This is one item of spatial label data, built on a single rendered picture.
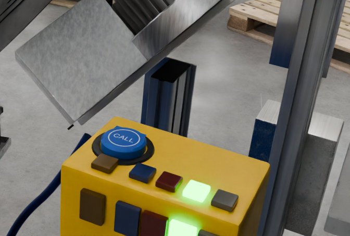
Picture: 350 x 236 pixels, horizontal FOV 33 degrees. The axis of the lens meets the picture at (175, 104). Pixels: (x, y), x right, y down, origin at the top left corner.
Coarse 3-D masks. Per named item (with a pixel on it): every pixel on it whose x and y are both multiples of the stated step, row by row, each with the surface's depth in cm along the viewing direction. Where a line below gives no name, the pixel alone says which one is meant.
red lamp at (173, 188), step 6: (162, 174) 49; (168, 174) 49; (156, 180) 48; (162, 180) 48; (168, 180) 48; (174, 180) 48; (180, 180) 49; (156, 186) 48; (162, 186) 48; (168, 186) 48; (174, 186) 48; (174, 192) 48
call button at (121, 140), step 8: (120, 128) 54; (128, 128) 54; (104, 136) 52; (112, 136) 52; (120, 136) 53; (128, 136) 53; (136, 136) 53; (144, 136) 53; (104, 144) 52; (112, 144) 51; (120, 144) 51; (128, 144) 52; (136, 144) 52; (144, 144) 52; (104, 152) 52; (112, 152) 51; (120, 152) 51; (128, 152) 51; (136, 152) 51; (144, 152) 53
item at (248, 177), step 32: (128, 160) 51; (160, 160) 52; (192, 160) 52; (224, 160) 53; (256, 160) 53; (64, 192) 51; (128, 192) 48; (160, 192) 48; (256, 192) 49; (64, 224) 53; (192, 224) 47; (224, 224) 46; (256, 224) 55
